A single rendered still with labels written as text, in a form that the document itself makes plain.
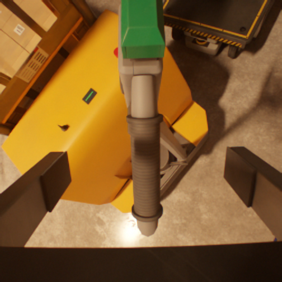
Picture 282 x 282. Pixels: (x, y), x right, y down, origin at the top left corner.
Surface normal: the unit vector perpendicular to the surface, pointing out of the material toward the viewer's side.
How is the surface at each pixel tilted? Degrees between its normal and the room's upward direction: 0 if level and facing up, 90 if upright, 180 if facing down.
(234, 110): 0
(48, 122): 0
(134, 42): 47
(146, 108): 42
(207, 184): 0
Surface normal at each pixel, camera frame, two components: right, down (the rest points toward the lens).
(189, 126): 0.00, 0.04
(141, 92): -0.27, 0.24
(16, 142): -0.29, -0.19
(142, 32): 0.00, 0.55
